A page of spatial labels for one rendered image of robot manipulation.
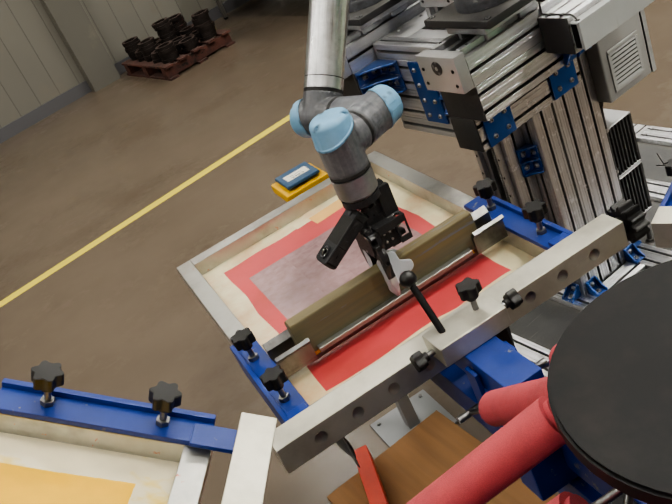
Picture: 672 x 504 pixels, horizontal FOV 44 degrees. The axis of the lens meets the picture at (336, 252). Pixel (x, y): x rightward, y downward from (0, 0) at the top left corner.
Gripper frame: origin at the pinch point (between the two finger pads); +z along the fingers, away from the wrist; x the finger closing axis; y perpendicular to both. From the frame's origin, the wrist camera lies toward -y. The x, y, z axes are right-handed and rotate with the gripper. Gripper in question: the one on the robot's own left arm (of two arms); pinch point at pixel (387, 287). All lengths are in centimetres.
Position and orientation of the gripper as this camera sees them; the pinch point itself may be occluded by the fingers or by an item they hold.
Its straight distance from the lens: 157.8
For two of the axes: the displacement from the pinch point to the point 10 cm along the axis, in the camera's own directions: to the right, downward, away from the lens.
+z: 3.7, 8.0, 4.8
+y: 8.3, -5.1, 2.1
